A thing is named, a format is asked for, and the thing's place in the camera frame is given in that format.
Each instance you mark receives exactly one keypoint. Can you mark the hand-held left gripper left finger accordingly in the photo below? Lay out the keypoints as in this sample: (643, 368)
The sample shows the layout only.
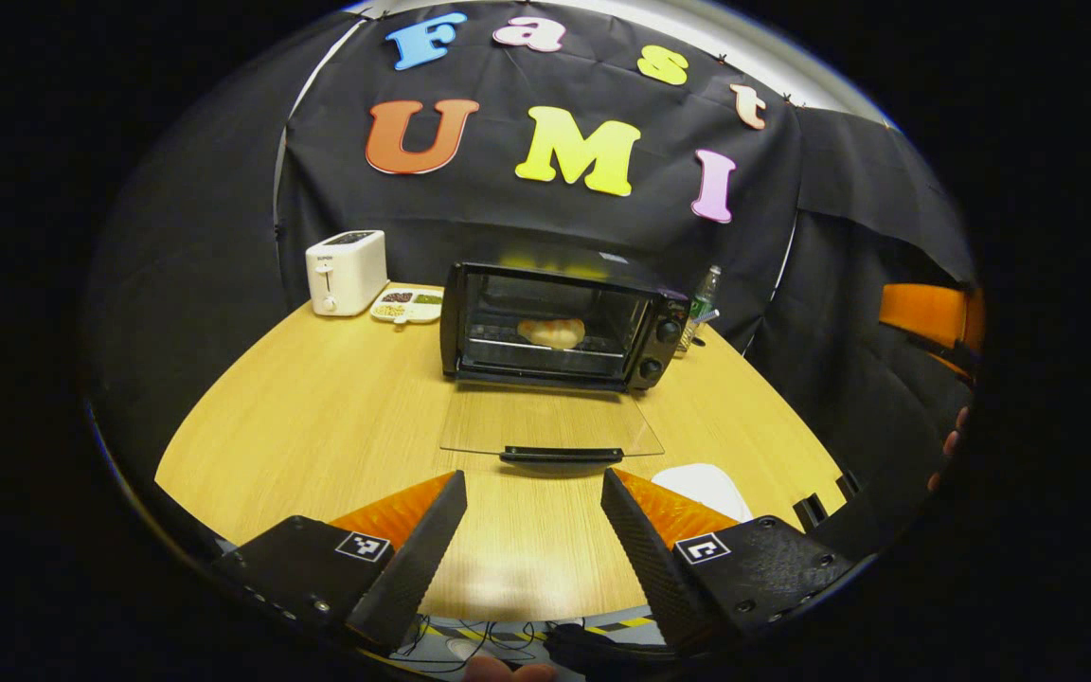
(418, 568)

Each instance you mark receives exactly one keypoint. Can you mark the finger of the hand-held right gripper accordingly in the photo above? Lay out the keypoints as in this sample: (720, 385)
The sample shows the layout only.
(920, 313)

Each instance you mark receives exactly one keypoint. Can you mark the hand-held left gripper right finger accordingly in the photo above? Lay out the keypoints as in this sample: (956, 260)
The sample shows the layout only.
(650, 568)

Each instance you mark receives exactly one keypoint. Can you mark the golden bread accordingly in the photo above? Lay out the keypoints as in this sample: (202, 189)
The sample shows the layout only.
(552, 332)

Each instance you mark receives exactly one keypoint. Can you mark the black electric oven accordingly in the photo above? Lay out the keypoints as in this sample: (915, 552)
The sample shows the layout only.
(545, 260)

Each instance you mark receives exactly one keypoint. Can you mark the white plate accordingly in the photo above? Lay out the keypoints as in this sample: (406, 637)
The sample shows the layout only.
(711, 488)

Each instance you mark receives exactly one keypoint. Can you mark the green plastic bottle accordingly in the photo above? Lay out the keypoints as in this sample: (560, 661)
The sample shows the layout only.
(705, 296)

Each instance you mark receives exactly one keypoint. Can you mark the white divided snack tray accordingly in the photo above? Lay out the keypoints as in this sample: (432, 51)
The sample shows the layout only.
(403, 305)

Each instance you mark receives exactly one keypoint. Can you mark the white toaster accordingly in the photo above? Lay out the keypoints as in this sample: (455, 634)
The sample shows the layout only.
(356, 275)

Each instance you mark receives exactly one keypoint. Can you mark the row of black cloth clips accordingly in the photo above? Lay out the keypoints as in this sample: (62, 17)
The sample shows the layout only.
(724, 58)

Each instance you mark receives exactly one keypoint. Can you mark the black backdrop cloth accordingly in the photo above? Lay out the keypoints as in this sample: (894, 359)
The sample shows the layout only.
(508, 213)

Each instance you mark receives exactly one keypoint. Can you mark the black bracket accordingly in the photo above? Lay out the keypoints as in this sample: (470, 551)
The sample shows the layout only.
(849, 485)

